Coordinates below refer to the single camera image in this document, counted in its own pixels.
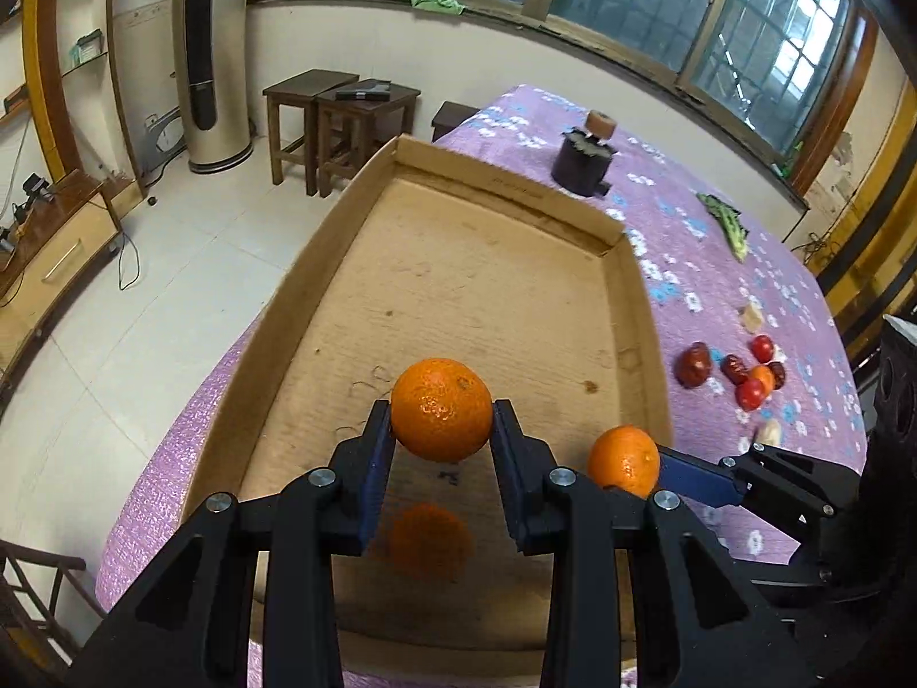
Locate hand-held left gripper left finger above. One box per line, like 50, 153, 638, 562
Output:
72, 397, 398, 688

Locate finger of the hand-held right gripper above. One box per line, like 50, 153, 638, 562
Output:
655, 442, 861, 540

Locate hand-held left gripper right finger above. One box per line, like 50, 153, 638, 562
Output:
489, 397, 825, 688

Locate large orange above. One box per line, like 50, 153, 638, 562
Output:
587, 425, 661, 499
390, 358, 495, 463

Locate large red jujube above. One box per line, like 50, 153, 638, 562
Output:
675, 342, 714, 389

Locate shallow cardboard box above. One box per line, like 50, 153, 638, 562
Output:
182, 135, 675, 667

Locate green leafy vegetable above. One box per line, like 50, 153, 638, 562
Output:
696, 192, 750, 263

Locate purple floral blanket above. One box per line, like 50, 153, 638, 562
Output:
93, 84, 871, 688

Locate black cylindrical container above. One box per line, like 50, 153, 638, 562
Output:
550, 129, 613, 198

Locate dark wooden chair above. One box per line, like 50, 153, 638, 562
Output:
0, 537, 108, 667

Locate dark wooden stool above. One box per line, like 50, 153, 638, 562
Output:
262, 69, 359, 194
315, 79, 421, 198
432, 101, 480, 143

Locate beige tower air conditioner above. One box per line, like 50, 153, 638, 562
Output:
174, 0, 255, 174

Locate wooden low cabinet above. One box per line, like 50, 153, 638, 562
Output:
0, 170, 123, 374

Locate wooden framed window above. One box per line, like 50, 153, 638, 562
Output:
254, 0, 879, 194

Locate black floor cable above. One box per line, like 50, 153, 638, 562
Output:
116, 225, 144, 292

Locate wall shelf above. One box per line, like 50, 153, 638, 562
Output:
0, 0, 112, 130

